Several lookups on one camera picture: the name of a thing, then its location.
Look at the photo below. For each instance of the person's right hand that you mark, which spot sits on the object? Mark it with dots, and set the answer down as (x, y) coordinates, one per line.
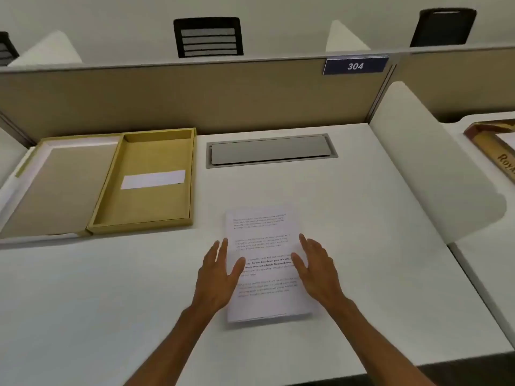
(322, 279)

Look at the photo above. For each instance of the person's left hand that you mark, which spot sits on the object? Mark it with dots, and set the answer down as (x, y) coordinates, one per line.
(213, 283)

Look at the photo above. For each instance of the stack of white printed papers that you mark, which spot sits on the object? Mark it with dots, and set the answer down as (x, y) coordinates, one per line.
(265, 221)

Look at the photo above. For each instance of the yellow cardboard box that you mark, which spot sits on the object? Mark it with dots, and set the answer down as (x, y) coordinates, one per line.
(149, 209)

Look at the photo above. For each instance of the yellow patterned box lid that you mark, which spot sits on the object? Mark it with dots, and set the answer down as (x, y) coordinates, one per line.
(60, 188)

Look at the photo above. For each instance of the person's right forearm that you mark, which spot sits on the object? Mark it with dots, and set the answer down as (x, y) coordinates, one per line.
(374, 349)

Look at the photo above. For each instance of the person's left forearm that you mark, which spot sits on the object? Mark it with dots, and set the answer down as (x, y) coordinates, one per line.
(173, 349)

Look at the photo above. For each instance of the brown gold-trimmed box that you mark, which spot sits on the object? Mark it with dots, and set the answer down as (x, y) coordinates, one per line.
(489, 144)

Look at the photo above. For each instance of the white paper strip label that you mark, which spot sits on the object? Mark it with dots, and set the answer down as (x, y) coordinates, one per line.
(153, 180)

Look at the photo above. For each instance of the wide beige partition panel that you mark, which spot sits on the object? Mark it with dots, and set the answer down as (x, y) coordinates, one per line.
(241, 96)

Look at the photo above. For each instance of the blue number sign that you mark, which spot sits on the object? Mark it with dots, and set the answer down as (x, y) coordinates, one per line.
(356, 66)

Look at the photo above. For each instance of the black slatted mesh chair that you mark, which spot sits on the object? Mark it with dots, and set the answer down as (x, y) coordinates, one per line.
(6, 50)
(208, 24)

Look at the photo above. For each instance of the black solid-back chair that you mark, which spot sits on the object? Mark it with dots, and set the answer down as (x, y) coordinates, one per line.
(442, 30)

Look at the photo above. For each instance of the grey partition post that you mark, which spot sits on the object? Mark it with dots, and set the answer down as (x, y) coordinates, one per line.
(380, 94)
(16, 130)

